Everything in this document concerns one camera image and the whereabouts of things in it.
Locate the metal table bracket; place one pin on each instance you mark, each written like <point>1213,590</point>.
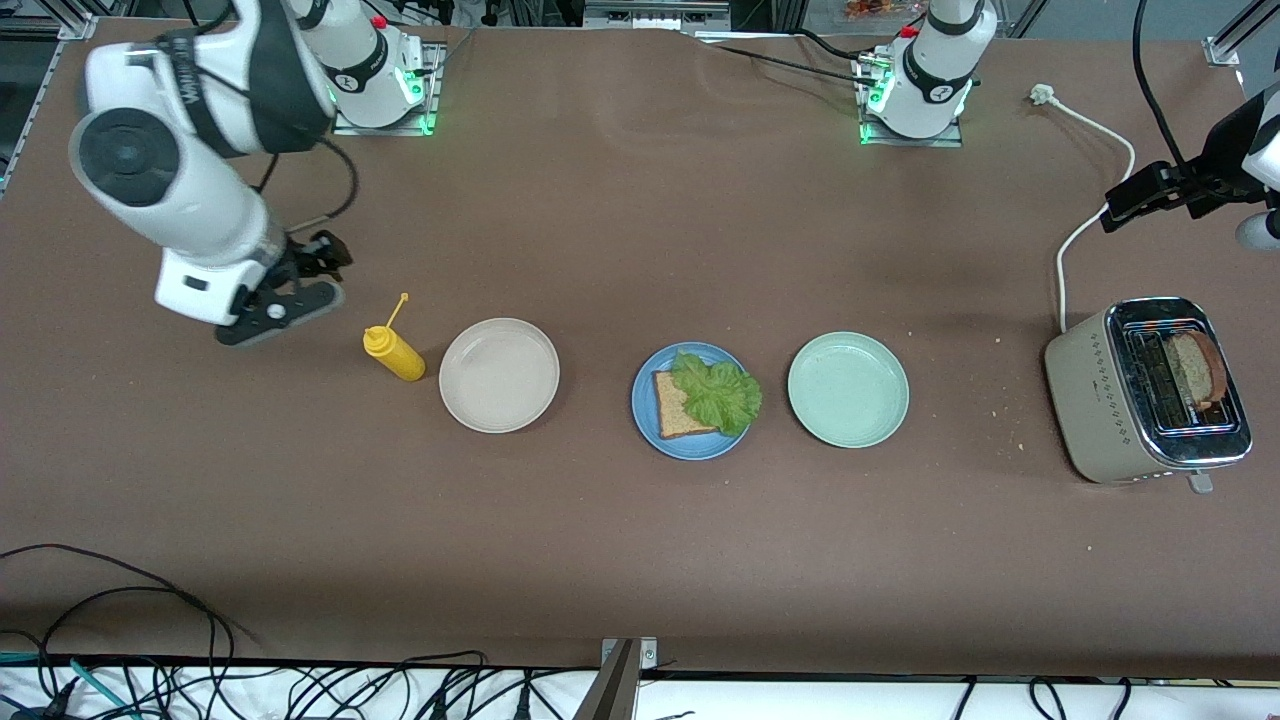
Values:
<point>615,690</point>

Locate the yellow squeeze bottle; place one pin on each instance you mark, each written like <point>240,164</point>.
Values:
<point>400,358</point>

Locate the grey power strip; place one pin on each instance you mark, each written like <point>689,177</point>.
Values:
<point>655,15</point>

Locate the green lettuce leaf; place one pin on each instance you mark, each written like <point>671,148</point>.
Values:
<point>720,395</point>

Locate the green plate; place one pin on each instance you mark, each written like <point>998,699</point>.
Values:
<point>848,390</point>

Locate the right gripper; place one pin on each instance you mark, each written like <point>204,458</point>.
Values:
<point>302,262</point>

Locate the blue plate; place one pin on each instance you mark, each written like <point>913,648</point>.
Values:
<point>643,390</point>

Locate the beige plate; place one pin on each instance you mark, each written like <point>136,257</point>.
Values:
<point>500,375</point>

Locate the brown bread slice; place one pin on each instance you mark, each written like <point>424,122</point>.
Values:
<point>1195,368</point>
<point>672,410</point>

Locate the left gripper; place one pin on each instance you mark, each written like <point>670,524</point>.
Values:
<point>1216,162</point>

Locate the beige chrome toaster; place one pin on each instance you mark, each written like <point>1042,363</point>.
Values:
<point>1085,400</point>

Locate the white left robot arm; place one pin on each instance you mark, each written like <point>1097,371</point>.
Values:
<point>940,60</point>

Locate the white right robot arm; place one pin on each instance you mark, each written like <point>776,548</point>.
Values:
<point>190,190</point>

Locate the orange packet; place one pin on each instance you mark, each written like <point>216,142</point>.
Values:
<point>880,8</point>

